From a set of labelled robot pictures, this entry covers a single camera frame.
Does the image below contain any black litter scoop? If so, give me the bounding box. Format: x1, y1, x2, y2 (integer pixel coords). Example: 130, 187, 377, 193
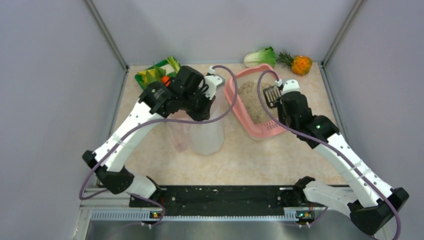
262, 85, 282, 109

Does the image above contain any pink lined trash bin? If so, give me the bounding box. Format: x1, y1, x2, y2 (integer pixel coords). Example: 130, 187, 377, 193
164, 96, 226, 157

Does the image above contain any pink litter box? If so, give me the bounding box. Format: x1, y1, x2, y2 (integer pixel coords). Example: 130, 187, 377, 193
232, 63, 286, 141

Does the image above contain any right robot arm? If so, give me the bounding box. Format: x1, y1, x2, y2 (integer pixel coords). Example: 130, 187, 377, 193
274, 90, 409, 240

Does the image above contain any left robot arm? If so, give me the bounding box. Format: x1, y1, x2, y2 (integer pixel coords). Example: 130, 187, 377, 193
82, 65, 225, 198

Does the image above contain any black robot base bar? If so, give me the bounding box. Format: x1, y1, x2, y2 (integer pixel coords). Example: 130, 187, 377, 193
150, 185, 321, 217

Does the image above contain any orange toy carrot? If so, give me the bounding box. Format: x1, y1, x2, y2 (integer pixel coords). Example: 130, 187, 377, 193
161, 75, 171, 87

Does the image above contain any white green leek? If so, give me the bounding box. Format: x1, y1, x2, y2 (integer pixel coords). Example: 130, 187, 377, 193
166, 56, 181, 73

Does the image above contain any green vegetable tray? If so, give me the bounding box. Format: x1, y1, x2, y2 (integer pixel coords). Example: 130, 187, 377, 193
134, 59, 177, 90

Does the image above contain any green leafy vegetable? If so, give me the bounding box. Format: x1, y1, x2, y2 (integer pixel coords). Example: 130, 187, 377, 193
140, 69, 159, 86

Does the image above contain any toy pineapple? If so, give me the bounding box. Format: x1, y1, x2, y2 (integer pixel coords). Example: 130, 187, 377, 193
276, 51, 313, 76

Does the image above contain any toy bok choy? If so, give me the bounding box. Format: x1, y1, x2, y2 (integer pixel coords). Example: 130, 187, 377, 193
243, 46, 277, 68

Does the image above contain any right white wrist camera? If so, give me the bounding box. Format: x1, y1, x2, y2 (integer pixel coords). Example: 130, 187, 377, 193
275, 79, 300, 95

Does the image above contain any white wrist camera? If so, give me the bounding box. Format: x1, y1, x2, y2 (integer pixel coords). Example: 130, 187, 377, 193
204, 66, 226, 100
275, 79, 300, 95

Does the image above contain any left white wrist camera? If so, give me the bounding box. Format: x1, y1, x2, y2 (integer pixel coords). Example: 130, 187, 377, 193
204, 66, 226, 100

